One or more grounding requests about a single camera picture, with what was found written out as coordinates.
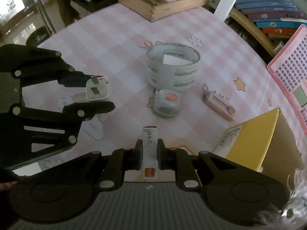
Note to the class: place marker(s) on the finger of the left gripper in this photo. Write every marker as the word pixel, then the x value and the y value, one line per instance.
pixel 85 111
pixel 74 79

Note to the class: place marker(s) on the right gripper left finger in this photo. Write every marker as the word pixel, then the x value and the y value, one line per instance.
pixel 109 170

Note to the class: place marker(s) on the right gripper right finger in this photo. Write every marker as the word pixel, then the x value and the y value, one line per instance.
pixel 191 171

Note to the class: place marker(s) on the white wall charger plug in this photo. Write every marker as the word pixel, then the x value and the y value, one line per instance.
pixel 97 88

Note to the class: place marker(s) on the white staples box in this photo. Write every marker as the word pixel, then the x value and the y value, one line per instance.
pixel 150 156

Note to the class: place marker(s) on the clear packing tape roll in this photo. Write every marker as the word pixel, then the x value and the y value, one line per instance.
pixel 172 66

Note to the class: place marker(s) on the pink utility knife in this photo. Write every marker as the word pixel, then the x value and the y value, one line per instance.
pixel 219 105

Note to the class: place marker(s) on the yellow cardboard box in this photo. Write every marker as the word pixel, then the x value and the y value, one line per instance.
pixel 265 144

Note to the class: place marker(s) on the pink checkered tablecloth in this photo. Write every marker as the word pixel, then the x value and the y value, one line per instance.
pixel 113 42

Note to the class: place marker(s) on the pink learning tablet board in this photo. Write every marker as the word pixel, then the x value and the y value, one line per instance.
pixel 288 68

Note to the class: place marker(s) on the row of blue books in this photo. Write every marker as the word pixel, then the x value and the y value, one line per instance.
pixel 276 18

